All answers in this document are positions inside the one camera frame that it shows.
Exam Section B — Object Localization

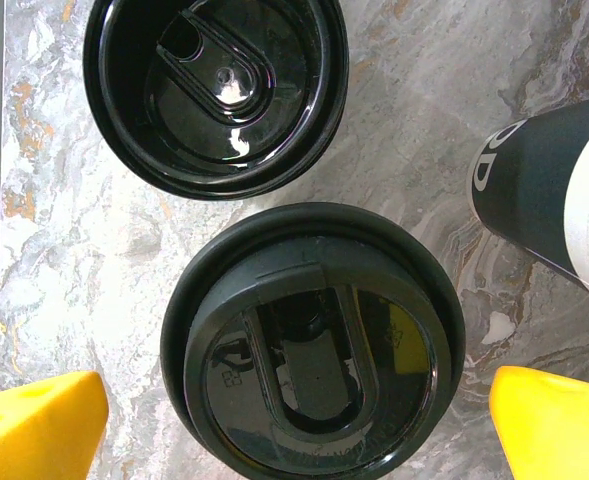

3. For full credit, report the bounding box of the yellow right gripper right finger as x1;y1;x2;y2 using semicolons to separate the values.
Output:
489;365;589;480

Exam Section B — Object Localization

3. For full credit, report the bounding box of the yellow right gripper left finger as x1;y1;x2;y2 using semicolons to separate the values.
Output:
0;370;109;480

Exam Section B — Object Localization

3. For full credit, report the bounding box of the stack of paper cups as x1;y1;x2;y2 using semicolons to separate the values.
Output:
467;92;589;301

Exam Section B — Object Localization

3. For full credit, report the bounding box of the black plastic cup lid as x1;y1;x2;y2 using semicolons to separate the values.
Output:
159;202;468;480

